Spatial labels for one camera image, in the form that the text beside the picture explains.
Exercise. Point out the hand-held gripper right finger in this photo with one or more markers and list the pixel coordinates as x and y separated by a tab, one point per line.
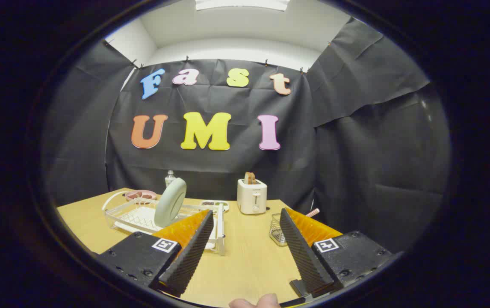
305	256

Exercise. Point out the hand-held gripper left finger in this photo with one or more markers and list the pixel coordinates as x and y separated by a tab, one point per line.
189	256

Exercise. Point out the pale green plate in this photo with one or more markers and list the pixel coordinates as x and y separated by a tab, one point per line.
170	203

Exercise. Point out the pink plate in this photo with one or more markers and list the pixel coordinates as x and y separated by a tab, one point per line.
136	196

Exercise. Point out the white divided bean tray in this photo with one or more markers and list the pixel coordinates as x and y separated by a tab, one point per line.
221	205

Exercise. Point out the white drip tray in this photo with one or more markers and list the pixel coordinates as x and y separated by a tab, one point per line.
142	218

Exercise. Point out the white toaster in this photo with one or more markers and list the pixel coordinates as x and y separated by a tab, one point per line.
251	196

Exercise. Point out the clear plastic bottle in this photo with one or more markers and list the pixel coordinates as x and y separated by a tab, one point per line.
169	179

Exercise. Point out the light bread slice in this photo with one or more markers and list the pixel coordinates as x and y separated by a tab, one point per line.
247	178

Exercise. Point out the black backdrop cloth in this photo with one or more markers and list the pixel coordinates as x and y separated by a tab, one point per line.
228	167

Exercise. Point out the ceiling light panel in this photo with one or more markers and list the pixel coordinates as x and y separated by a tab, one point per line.
240	4

